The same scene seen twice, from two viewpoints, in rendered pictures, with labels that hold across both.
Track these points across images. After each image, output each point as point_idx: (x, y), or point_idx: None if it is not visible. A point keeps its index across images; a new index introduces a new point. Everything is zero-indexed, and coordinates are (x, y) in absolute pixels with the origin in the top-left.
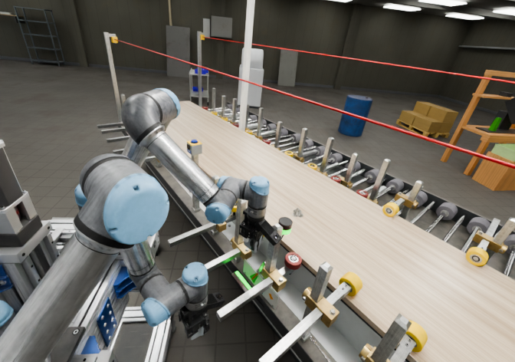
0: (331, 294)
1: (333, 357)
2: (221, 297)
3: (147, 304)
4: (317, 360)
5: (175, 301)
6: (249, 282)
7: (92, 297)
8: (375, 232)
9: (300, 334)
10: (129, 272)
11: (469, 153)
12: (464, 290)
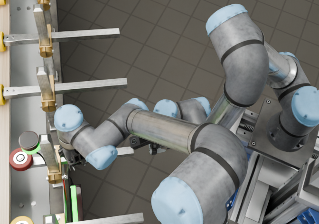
0: (29, 92)
1: (36, 112)
2: (131, 139)
3: (207, 102)
4: (59, 106)
5: (185, 100)
6: (69, 202)
7: (246, 199)
8: None
9: (86, 81)
10: None
11: None
12: None
